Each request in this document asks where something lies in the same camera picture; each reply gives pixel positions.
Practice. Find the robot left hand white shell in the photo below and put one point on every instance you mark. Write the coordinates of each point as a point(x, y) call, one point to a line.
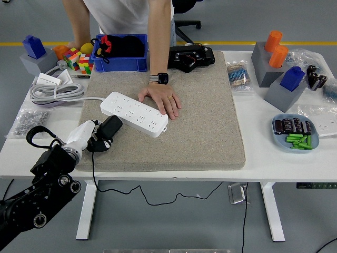
point(79, 134)

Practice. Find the person's left hand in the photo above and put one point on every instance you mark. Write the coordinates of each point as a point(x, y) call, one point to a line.
point(160, 93)

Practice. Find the person's right hand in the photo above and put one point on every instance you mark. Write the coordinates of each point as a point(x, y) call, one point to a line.
point(76, 44)

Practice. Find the white power strip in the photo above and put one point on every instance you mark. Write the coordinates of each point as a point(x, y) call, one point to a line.
point(137, 113)

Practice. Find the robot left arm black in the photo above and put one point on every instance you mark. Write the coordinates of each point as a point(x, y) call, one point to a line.
point(31, 205)

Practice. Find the person's right forearm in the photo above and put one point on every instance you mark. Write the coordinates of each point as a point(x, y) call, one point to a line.
point(79, 21)

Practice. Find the person's left forearm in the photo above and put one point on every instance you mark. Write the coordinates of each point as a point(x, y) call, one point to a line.
point(159, 39)

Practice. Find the yellow ball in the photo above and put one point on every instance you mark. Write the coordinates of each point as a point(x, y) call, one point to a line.
point(87, 48)

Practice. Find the colourful puzzle cube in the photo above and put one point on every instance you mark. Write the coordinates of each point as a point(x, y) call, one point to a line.
point(86, 63)
point(72, 58)

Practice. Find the black smartwatch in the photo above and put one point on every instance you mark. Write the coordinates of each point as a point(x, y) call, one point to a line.
point(162, 78)

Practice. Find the orange cup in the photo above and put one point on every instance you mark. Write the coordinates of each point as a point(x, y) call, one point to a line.
point(60, 51)

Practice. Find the small dark metal tool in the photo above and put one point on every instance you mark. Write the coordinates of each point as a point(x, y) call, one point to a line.
point(83, 76)

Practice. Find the black pouch with red trim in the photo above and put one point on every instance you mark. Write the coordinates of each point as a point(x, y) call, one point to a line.
point(113, 44)

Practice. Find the blue block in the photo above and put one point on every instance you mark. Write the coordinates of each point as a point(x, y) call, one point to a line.
point(33, 47)
point(292, 79)

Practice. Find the white flat box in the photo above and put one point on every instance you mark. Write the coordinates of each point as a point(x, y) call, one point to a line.
point(48, 79)

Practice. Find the blue plastic bin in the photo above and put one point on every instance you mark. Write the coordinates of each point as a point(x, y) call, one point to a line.
point(118, 64)

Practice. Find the grey block holder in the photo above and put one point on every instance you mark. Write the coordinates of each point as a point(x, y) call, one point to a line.
point(281, 98)
point(33, 66)

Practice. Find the grey-brown mat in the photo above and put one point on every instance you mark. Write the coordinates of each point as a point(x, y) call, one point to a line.
point(197, 126)

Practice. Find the clear bag of metal nuts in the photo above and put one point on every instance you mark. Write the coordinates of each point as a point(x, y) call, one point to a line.
point(29, 120)

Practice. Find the black electronic device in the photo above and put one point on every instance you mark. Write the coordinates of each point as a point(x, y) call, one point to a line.
point(200, 58)

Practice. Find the plain black pouch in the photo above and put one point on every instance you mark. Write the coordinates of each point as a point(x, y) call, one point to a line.
point(134, 46)

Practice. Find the person's torso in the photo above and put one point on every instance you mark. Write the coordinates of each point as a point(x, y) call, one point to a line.
point(123, 13)

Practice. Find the black office chair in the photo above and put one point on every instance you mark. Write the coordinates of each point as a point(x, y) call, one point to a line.
point(188, 23)

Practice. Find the white table leg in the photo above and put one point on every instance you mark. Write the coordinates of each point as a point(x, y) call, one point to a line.
point(272, 210)
point(88, 210)

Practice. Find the clear bag of resistors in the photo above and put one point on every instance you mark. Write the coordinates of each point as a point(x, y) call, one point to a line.
point(238, 77)

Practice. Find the grey two-slot holder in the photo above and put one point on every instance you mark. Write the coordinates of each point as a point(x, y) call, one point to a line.
point(260, 66)

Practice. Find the black capacitor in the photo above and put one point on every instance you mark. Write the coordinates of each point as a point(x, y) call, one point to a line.
point(307, 127)
point(297, 124)
point(287, 125)
point(278, 126)

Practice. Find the orange cylinder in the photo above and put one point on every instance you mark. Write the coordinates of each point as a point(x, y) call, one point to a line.
point(273, 40)
point(278, 56)

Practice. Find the silver metal box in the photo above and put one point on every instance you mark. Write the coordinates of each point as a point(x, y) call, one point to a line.
point(237, 193)

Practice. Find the light blue plate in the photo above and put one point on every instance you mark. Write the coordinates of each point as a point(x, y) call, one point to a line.
point(281, 141)

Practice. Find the green cylinder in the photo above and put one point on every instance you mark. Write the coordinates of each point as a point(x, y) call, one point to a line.
point(301, 147)
point(299, 144)
point(309, 141)
point(293, 139)
point(303, 139)
point(294, 135)

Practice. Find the clear bag blue components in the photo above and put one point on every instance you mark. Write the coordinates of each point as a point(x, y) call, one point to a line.
point(305, 56)
point(331, 91)

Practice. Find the bag of dark capacitors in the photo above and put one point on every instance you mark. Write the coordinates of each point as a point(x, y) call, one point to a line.
point(316, 79)

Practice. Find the black desk control panel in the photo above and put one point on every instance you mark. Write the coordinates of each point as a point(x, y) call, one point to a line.
point(316, 185)

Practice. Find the white wall socket in bag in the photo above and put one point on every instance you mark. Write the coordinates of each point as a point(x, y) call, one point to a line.
point(324, 126)

